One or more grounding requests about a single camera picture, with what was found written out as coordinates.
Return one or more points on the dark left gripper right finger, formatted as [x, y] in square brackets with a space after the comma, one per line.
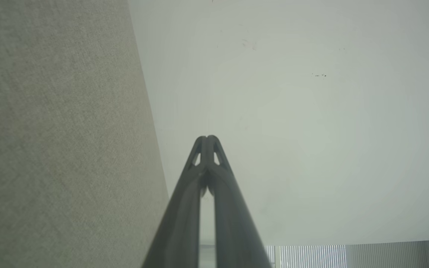
[233, 223]

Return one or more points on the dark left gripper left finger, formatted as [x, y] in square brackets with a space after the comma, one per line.
[184, 208]

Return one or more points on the white ribbed panel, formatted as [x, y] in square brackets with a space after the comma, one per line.
[311, 257]

